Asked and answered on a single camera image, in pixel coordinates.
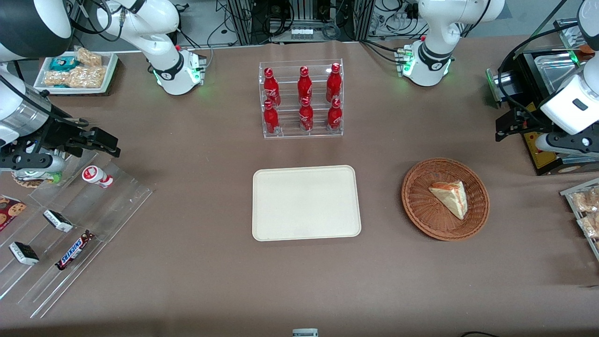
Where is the brown wicker basket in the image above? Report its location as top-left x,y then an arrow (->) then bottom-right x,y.
401,158 -> 490,242

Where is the triangular sandwich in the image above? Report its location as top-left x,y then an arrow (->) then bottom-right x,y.
429,181 -> 468,220

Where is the black white snack packet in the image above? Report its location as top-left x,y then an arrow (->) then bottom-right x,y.
9,242 -> 40,266
43,209 -> 74,233

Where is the steel food pan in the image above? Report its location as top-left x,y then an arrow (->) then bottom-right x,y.
529,51 -> 583,89

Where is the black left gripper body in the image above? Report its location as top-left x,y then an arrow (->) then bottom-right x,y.
511,107 -> 556,137

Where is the wrapped bread pack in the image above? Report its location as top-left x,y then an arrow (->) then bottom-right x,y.
573,187 -> 599,213
578,213 -> 599,239

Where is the white snack tray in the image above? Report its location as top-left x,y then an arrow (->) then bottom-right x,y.
34,51 -> 118,95

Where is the clear acrylic bottle rack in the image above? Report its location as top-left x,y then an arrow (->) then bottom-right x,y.
259,59 -> 344,139

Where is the aluminium frame rack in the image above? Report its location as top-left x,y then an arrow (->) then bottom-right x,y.
227,0 -> 375,45

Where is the black food warmer machine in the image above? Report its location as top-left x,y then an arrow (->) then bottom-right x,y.
486,47 -> 599,176

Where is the white red yogurt bottle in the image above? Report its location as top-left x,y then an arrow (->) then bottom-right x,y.
82,165 -> 114,189

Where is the small rice cracker bag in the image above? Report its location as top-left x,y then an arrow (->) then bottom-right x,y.
75,47 -> 102,67

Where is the red cookie packet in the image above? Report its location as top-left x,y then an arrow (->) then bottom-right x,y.
0,195 -> 27,232

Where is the grey bread tray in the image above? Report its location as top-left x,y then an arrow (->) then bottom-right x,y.
560,178 -> 599,261

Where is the snickers chocolate bar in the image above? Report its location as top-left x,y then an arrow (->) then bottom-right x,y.
55,230 -> 95,271

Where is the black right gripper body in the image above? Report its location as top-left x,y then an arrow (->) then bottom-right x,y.
35,115 -> 95,158

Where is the cream plastic tray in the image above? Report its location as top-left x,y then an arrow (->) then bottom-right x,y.
252,165 -> 362,242

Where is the teal snack packet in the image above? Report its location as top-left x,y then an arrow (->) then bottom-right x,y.
49,56 -> 78,72

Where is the large rice cracker bag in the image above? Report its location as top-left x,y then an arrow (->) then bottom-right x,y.
44,66 -> 107,88

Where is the red cola bottle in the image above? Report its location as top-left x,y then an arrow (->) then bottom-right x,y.
263,101 -> 280,135
298,66 -> 313,104
299,97 -> 314,132
263,68 -> 281,107
326,63 -> 342,103
327,98 -> 343,132

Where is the clear acrylic stepped display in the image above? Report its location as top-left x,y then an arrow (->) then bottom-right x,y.
0,150 -> 156,319

